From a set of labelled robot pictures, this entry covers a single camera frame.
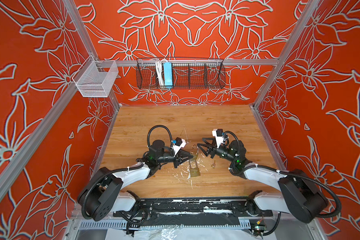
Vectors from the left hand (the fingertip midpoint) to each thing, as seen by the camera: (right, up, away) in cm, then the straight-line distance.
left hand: (191, 155), depth 75 cm
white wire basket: (-59, +40, +13) cm, 73 cm away
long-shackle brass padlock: (+3, -12, +10) cm, 16 cm away
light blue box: (-13, +46, +15) cm, 50 cm away
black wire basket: (+14, +50, +25) cm, 58 cm away
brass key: (+15, -9, +13) cm, 21 cm away
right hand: (+4, +6, +2) cm, 8 cm away
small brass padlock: (+2, -1, -1) cm, 2 cm away
